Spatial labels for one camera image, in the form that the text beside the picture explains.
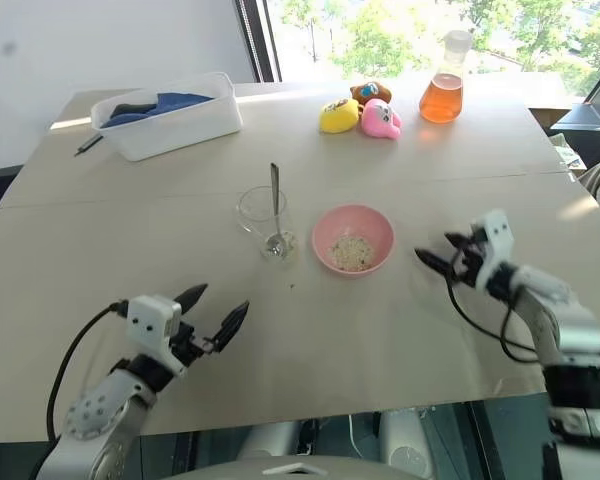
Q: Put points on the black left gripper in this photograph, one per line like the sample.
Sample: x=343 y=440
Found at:
x=190 y=347

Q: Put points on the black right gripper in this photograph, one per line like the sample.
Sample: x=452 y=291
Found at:
x=467 y=265

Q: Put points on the clear glass beaker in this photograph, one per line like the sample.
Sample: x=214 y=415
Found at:
x=252 y=210

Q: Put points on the silver metal spoon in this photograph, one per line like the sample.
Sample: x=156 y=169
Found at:
x=276 y=200

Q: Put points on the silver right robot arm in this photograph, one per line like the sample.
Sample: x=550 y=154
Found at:
x=570 y=330

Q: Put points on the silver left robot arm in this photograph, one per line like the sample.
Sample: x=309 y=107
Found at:
x=95 y=415

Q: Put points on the pink bowl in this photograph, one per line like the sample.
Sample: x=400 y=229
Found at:
x=330 y=222

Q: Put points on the grey rounded robot leg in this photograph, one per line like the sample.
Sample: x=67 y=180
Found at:
x=267 y=442
x=405 y=445

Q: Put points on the pink plush toy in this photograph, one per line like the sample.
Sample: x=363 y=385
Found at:
x=377 y=120

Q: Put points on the glass flask with orange liquid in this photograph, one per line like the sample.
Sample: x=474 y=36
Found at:
x=442 y=100

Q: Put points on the brown cardboard box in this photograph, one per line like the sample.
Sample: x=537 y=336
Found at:
x=547 y=120

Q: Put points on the yellow plush toy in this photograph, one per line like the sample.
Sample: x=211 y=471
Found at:
x=337 y=117

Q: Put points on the light grey robot torso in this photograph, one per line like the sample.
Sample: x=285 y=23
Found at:
x=290 y=470

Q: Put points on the brown plush toy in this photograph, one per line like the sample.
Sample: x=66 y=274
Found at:
x=370 y=92

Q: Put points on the white plastic bin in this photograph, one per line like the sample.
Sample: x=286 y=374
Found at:
x=180 y=127

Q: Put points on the dark pen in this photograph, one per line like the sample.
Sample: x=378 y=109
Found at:
x=89 y=145

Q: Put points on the blue cloth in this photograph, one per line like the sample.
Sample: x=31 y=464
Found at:
x=180 y=101

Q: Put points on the black cloth item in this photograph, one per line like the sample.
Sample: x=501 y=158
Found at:
x=132 y=108

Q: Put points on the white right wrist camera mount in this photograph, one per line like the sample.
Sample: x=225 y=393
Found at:
x=497 y=245

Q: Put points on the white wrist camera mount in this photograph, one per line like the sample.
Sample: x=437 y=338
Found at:
x=497 y=245
x=150 y=325

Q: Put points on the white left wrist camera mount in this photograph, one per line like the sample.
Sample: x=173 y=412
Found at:
x=150 y=325

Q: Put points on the dark grey angled frame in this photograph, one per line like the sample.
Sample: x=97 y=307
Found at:
x=590 y=112

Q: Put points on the black window frame post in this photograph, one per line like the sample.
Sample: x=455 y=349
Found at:
x=260 y=40

